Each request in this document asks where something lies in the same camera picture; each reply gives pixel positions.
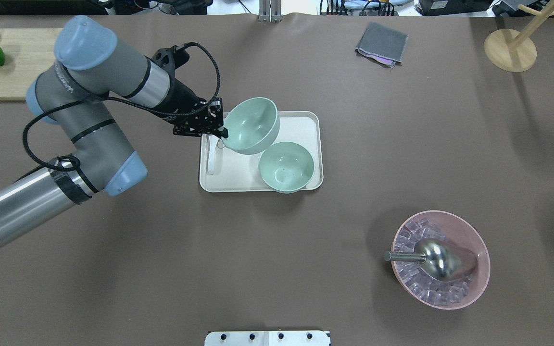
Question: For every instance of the aluminium frame post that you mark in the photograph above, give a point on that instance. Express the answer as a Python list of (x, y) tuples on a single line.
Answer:
[(270, 11)]

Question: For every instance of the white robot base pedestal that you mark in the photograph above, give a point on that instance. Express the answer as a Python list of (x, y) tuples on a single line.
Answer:
[(269, 338)]

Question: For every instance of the grey purple folded cloths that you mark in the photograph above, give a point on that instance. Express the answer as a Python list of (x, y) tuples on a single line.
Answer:
[(382, 44)]

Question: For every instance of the pink bowl with ice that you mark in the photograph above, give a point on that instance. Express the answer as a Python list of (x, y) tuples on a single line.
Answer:
[(453, 229)]

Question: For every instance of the metal ice scoop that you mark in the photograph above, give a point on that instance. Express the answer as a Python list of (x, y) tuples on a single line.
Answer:
[(439, 259)]

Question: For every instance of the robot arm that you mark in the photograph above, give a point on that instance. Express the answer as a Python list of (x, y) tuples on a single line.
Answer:
[(92, 65)]

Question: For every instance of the white ceramic spoon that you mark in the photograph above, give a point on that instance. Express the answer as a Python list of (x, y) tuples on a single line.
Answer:
[(215, 149)]

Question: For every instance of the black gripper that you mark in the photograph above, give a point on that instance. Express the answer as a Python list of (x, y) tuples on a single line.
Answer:
[(181, 101)]

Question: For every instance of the cream rabbit tray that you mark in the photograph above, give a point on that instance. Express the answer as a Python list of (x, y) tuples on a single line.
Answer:
[(240, 173)]

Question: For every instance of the bamboo cutting board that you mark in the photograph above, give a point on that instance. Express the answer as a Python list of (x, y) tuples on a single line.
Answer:
[(29, 52)]

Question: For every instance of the wooden mug tree stand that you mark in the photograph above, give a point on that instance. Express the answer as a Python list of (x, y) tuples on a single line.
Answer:
[(512, 50)]

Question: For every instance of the green bowl on tray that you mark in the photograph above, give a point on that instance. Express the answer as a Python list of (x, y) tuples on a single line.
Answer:
[(286, 167)]

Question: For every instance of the green bowl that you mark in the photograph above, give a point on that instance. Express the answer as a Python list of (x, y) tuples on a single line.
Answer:
[(252, 126), (286, 167)]

